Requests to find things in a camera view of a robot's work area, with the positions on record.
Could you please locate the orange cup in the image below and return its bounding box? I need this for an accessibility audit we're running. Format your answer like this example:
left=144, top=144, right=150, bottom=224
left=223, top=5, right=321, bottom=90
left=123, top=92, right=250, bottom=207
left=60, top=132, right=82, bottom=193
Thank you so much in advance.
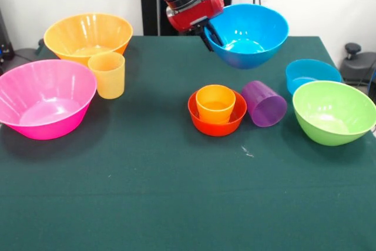
left=196, top=84, right=237, bottom=125

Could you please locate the small red-orange bowl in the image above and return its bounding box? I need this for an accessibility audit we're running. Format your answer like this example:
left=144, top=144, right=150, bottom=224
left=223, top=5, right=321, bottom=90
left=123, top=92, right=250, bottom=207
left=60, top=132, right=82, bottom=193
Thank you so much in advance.
left=187, top=88, right=247, bottom=137

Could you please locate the lime green bowl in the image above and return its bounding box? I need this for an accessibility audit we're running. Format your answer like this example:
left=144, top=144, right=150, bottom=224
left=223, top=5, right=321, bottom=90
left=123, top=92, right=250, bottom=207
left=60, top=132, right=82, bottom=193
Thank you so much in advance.
left=292, top=80, right=376, bottom=146

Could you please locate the dark green table cloth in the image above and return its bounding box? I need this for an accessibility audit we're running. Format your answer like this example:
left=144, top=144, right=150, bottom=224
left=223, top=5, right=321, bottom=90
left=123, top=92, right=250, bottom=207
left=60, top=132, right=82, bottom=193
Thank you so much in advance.
left=0, top=35, right=376, bottom=251

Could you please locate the purple cup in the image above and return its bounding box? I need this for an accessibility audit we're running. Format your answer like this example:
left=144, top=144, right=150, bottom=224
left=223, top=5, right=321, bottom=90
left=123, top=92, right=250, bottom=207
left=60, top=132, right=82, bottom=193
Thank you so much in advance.
left=241, top=80, right=288, bottom=128

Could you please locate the black electronics box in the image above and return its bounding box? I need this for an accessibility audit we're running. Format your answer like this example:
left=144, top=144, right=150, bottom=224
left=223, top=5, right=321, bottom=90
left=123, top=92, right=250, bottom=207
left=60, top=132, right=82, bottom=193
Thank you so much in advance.
left=0, top=8, right=15, bottom=61

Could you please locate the deep blue bowl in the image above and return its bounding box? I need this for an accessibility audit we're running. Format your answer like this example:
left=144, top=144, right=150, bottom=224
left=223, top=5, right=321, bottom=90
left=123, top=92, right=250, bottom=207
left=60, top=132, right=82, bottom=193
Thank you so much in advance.
left=204, top=3, right=290, bottom=71

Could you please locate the yellow cup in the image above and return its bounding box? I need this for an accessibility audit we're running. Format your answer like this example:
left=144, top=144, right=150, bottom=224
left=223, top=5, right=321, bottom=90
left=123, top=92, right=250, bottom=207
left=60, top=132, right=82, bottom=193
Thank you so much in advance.
left=88, top=52, right=126, bottom=100

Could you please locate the dark grey round base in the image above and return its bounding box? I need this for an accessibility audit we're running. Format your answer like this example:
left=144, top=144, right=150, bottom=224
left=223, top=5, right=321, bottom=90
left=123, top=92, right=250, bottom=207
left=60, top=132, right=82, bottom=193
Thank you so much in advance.
left=13, top=38, right=46, bottom=58
left=340, top=42, right=376, bottom=86

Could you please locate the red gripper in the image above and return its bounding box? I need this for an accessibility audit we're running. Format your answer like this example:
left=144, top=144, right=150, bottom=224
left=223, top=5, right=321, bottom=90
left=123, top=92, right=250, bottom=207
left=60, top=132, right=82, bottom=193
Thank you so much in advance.
left=166, top=0, right=225, bottom=52

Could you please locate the pink bowl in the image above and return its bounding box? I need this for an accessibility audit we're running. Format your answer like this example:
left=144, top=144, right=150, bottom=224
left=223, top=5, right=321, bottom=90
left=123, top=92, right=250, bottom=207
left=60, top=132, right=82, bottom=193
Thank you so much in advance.
left=0, top=59, right=98, bottom=140

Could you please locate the shallow blue bowl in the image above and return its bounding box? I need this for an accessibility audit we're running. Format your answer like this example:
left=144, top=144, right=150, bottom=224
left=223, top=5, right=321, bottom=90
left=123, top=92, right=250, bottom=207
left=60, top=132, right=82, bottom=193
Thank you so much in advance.
left=284, top=58, right=342, bottom=95

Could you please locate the large yellow-orange bowl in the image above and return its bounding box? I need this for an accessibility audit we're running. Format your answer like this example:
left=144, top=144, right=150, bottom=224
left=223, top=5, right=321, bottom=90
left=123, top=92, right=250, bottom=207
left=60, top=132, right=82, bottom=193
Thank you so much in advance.
left=43, top=12, right=133, bottom=68

